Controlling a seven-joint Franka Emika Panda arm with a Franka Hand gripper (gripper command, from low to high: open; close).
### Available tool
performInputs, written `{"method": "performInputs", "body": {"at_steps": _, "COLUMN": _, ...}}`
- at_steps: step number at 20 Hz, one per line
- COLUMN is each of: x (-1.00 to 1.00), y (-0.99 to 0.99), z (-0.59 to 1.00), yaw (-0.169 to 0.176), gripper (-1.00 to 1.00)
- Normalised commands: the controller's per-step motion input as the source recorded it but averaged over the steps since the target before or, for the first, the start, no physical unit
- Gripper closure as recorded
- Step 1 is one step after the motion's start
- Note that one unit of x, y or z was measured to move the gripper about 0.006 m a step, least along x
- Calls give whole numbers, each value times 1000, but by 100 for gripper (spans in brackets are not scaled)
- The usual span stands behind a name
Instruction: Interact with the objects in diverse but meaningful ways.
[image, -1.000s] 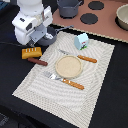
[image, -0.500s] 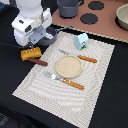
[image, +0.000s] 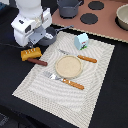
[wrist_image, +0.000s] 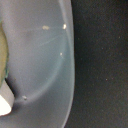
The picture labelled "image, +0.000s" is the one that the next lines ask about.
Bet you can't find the grey frying pan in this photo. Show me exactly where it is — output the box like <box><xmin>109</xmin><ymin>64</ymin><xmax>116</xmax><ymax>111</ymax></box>
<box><xmin>39</xmin><ymin>25</ymin><xmax>73</xmax><ymax>46</ymax></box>

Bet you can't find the yellow toy bread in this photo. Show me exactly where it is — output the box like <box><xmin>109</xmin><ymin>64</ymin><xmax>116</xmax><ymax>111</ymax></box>
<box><xmin>21</xmin><ymin>47</ymin><xmax>42</xmax><ymax>61</ymax></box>

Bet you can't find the knife with orange handle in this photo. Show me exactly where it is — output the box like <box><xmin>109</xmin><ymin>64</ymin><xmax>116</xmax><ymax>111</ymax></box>
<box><xmin>59</xmin><ymin>49</ymin><xmax>97</xmax><ymax>63</ymax></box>

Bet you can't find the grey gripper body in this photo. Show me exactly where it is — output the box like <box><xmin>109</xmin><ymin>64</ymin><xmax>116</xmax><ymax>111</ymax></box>
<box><xmin>28</xmin><ymin>26</ymin><xmax>46</xmax><ymax>46</ymax></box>

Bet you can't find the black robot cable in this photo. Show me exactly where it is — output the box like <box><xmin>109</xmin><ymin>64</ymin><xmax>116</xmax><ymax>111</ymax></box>
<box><xmin>0</xmin><ymin>41</ymin><xmax>22</xmax><ymax>50</ymax></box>

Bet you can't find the pink stove board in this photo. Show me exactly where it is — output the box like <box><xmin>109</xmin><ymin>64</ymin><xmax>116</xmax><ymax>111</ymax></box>
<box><xmin>49</xmin><ymin>0</ymin><xmax>128</xmax><ymax>43</ymax></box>

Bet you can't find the red-brown sausage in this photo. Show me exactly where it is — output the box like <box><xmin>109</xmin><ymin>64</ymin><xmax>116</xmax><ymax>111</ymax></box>
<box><xmin>27</xmin><ymin>58</ymin><xmax>48</xmax><ymax>66</ymax></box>

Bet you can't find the black burner disc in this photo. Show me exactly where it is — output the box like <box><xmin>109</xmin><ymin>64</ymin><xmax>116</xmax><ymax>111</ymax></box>
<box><xmin>80</xmin><ymin>13</ymin><xmax>98</xmax><ymax>25</ymax></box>
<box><xmin>88</xmin><ymin>1</ymin><xmax>104</xmax><ymax>10</ymax></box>

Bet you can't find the beige woven placemat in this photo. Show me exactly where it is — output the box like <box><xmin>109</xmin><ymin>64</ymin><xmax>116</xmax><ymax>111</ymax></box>
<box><xmin>13</xmin><ymin>32</ymin><xmax>114</xmax><ymax>128</ymax></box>

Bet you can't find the beige bowl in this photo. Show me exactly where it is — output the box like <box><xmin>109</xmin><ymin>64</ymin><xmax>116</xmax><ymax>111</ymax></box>
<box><xmin>116</xmin><ymin>4</ymin><xmax>128</xmax><ymax>31</ymax></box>

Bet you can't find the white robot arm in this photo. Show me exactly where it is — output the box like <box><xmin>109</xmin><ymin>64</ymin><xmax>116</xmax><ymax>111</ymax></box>
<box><xmin>11</xmin><ymin>0</ymin><xmax>52</xmax><ymax>47</ymax></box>

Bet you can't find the light blue milk carton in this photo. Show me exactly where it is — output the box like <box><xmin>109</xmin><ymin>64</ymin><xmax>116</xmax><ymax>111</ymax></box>
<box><xmin>74</xmin><ymin>33</ymin><xmax>89</xmax><ymax>50</ymax></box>

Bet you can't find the dark grey cooking pot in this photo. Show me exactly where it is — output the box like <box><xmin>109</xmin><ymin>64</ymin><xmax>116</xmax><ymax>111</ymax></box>
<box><xmin>57</xmin><ymin>0</ymin><xmax>84</xmax><ymax>18</ymax></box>

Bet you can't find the fork with orange handle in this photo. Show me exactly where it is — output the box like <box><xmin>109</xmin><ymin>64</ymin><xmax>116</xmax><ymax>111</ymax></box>
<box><xmin>43</xmin><ymin>71</ymin><xmax>84</xmax><ymax>90</ymax></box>

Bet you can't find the round wooden plate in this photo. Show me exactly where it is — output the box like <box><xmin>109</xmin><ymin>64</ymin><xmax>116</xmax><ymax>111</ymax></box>
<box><xmin>55</xmin><ymin>55</ymin><xmax>83</xmax><ymax>79</ymax></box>

